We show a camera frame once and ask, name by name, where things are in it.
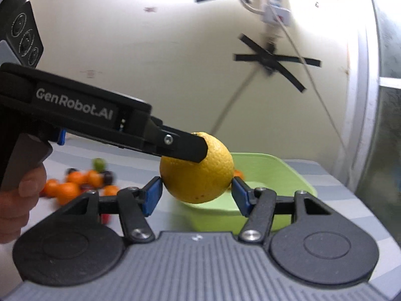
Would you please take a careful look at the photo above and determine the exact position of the orange mandarin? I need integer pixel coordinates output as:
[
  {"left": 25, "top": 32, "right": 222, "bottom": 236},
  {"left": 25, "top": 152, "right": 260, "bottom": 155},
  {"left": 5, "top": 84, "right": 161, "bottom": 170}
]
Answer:
[
  {"left": 86, "top": 170, "right": 103, "bottom": 189},
  {"left": 56, "top": 182, "right": 81, "bottom": 206}
]

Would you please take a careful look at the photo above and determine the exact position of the grey cable on wall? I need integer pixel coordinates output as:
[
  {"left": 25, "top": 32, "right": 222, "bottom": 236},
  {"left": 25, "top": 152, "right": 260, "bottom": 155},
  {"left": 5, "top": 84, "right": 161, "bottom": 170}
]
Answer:
[{"left": 209, "top": 68, "right": 261, "bottom": 134}]

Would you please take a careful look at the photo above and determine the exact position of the green plastic basket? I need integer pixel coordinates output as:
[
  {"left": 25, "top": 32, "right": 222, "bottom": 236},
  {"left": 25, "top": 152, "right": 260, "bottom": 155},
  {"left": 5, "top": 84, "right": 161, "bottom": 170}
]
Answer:
[{"left": 178, "top": 153, "right": 317, "bottom": 235}]

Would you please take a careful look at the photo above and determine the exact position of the person's left hand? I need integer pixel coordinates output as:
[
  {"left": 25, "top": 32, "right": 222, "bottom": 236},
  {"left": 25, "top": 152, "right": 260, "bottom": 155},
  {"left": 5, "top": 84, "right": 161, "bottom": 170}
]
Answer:
[{"left": 0, "top": 164, "right": 47, "bottom": 244}]

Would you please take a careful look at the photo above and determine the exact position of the white cable from strip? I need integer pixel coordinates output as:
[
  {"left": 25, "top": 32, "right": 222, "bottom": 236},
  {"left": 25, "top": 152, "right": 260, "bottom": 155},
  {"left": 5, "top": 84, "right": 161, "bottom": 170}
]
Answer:
[{"left": 275, "top": 9, "right": 349, "bottom": 151}]

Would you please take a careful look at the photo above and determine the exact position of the striped blue white tablecloth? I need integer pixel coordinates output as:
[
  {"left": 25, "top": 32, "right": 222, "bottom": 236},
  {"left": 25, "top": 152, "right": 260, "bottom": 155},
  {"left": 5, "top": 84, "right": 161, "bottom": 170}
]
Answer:
[{"left": 0, "top": 132, "right": 401, "bottom": 301}]

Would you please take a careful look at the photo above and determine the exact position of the window frame with glass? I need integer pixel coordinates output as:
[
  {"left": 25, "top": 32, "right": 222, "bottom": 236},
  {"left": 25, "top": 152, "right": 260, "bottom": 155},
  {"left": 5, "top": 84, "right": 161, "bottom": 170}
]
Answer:
[{"left": 333, "top": 0, "right": 400, "bottom": 232}]

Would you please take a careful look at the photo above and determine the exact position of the dark purple plum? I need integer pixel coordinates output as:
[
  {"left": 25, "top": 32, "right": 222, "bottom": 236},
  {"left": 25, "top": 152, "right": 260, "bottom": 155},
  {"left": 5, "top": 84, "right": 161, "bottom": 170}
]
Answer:
[{"left": 100, "top": 171, "right": 115, "bottom": 186}]

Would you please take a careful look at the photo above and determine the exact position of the black tape cross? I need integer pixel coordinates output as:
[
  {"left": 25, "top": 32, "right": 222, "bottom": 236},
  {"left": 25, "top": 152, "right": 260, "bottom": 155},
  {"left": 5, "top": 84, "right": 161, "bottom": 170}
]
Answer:
[{"left": 233, "top": 34, "right": 306, "bottom": 93}]

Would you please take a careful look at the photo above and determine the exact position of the green lime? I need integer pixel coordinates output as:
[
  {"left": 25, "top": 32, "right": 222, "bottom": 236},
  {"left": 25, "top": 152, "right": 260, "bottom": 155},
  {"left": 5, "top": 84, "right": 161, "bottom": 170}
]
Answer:
[{"left": 92, "top": 158, "right": 107, "bottom": 173}]

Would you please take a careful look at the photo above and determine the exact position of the white power strip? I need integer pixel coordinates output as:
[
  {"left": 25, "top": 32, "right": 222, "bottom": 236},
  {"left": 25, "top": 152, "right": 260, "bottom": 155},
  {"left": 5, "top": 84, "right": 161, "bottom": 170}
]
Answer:
[{"left": 261, "top": 0, "right": 291, "bottom": 27}]

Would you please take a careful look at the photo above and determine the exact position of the large yellow lemon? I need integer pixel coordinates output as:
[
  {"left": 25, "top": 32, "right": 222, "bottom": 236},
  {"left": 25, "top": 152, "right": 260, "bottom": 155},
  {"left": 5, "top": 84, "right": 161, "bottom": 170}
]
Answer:
[{"left": 159, "top": 132, "right": 235, "bottom": 204}]

